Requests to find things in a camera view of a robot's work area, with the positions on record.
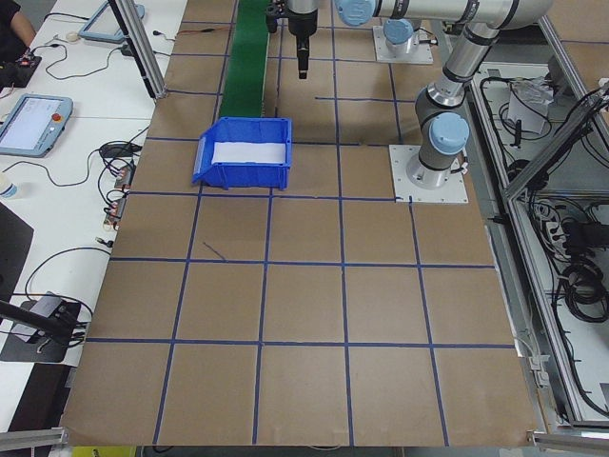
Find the white square base plate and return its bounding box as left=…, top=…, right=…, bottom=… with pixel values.
left=371, top=24, right=435, bottom=66
left=388, top=144, right=470, bottom=205

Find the black camera stand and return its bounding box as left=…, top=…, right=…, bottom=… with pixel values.
left=0, top=292, right=83, bottom=364

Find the green conveyor belt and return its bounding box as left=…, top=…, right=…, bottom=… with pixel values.
left=220, top=0, right=272, bottom=120

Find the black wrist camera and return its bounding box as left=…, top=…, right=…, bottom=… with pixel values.
left=264, top=0, right=287, bottom=35

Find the metal V-shaped frame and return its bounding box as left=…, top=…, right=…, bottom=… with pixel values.
left=465, top=0, right=609, bottom=429

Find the person bare forearm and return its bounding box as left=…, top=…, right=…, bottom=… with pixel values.
left=11, top=9, right=38, bottom=44

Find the white power strip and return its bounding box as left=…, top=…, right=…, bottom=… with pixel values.
left=537, top=204, right=572, bottom=258

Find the person in black shirt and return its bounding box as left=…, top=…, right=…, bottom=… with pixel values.
left=0, top=0, right=23, bottom=30

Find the black monitor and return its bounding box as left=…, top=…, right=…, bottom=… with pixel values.
left=0, top=202, right=34, bottom=306

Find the aluminium extrusion bar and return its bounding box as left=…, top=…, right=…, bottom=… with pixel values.
left=0, top=427, right=68, bottom=448
left=525, top=429, right=609, bottom=451

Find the coiled black cable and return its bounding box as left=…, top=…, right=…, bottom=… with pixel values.
left=551, top=261, right=609, bottom=329

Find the light blue teach pendant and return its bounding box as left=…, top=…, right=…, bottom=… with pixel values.
left=0, top=93, right=73, bottom=158
left=78, top=2, right=147, bottom=47

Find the aluminium frame bracket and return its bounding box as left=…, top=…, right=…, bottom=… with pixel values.
left=108, top=0, right=167, bottom=100

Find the white paper cup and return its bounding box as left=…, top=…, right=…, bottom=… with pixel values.
left=0, top=171, right=23, bottom=199

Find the blue plastic bin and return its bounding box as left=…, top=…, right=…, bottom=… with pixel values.
left=190, top=116, right=293, bottom=190

